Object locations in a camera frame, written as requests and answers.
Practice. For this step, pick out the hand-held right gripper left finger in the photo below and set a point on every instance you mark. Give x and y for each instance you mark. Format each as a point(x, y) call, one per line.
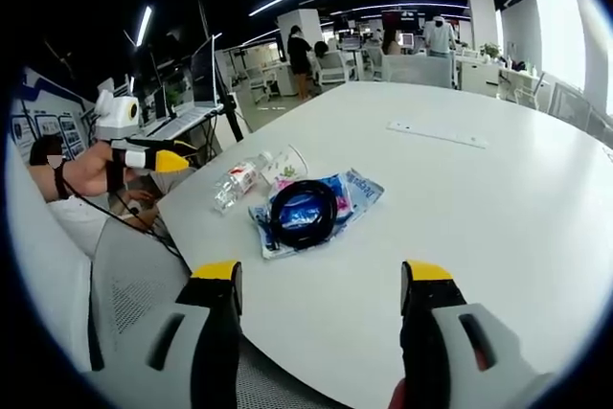
point(211, 332)

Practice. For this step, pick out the person's right hand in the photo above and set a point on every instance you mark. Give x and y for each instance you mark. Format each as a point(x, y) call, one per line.
point(397, 394)

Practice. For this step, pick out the blue plastic packet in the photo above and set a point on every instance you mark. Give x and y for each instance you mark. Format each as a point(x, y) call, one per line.
point(356, 191)

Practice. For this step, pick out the white printed paper cup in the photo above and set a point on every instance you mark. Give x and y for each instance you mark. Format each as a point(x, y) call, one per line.
point(287, 165)

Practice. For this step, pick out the red display screen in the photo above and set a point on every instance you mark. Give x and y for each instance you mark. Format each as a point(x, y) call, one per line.
point(400, 20)

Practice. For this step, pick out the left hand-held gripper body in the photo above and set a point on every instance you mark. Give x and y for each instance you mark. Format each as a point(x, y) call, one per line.
point(115, 117)

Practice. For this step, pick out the open laptop on stand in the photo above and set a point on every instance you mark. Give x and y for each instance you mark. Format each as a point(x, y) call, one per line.
point(201, 74)

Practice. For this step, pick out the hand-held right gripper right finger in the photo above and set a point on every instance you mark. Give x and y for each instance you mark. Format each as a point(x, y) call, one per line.
point(445, 332)

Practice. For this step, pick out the black tripod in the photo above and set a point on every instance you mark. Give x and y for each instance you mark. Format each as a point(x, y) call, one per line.
point(230, 107)

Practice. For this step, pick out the wall poster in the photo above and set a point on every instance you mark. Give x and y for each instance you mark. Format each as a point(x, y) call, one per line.
point(43, 126)

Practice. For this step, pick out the clear plastic bottle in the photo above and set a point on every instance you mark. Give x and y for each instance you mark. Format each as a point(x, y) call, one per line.
point(237, 184)

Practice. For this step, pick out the potted green plant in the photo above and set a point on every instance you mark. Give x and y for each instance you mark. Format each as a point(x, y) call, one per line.
point(490, 51)

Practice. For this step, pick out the white office chair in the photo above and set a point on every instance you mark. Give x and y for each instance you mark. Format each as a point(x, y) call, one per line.
point(330, 69)

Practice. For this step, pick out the grey mesh office chair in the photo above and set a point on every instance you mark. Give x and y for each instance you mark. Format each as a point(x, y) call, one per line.
point(139, 284)

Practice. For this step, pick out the white table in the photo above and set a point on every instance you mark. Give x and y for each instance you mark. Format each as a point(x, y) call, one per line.
point(455, 217)

